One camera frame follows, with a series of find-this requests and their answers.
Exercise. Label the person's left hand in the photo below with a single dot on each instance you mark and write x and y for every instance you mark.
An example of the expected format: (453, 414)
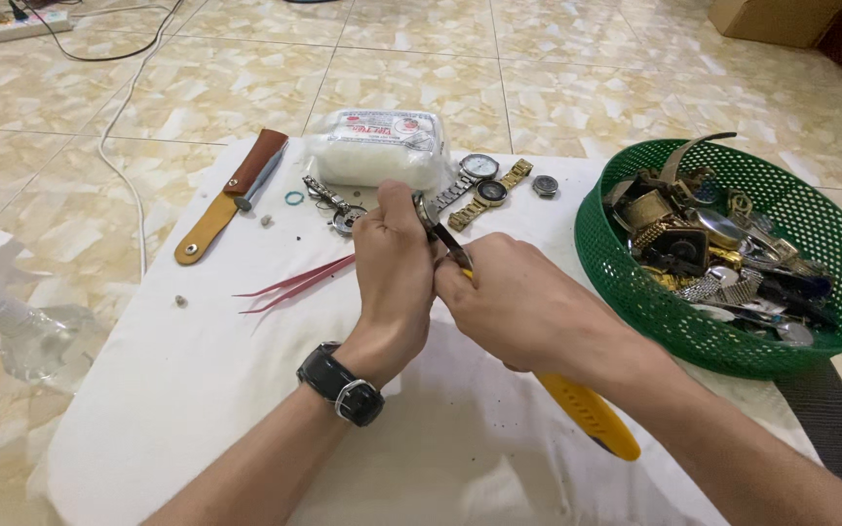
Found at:
(392, 277)

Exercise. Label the person's right hand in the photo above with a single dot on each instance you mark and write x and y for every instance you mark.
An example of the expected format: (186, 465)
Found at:
(530, 314)

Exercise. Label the person's left fingers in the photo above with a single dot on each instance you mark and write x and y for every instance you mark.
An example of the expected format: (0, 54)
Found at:
(395, 208)

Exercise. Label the round silver watch case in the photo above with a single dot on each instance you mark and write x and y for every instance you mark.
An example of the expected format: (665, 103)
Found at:
(423, 210)

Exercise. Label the white cotton wool pack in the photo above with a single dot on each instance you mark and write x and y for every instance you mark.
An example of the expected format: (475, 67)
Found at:
(381, 150)

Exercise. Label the pink tweezers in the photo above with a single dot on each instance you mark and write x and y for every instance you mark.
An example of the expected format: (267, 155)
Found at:
(297, 292)
(297, 280)

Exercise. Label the small grey screwdriver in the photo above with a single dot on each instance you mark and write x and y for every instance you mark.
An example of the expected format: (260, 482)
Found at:
(260, 182)

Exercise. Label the brown leather tool sheath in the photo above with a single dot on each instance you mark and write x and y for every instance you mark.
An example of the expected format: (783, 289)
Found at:
(213, 219)

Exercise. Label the black leather wristwatch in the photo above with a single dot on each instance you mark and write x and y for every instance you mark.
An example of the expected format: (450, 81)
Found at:
(340, 386)

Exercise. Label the white cloth mat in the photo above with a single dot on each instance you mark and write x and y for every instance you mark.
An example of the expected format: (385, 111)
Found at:
(194, 394)

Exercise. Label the heap of old watches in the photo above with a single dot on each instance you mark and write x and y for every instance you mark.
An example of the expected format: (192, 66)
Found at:
(713, 256)

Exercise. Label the clear plastic bottle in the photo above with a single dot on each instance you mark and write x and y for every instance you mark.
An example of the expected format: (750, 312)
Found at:
(48, 343)

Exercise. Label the white power strip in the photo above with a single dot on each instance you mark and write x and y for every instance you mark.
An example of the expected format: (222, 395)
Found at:
(15, 28)

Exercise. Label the brown cardboard box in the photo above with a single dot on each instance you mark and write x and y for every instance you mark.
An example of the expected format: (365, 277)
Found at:
(775, 20)

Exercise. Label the green plastic mesh basket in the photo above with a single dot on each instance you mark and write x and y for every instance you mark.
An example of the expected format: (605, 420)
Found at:
(830, 219)

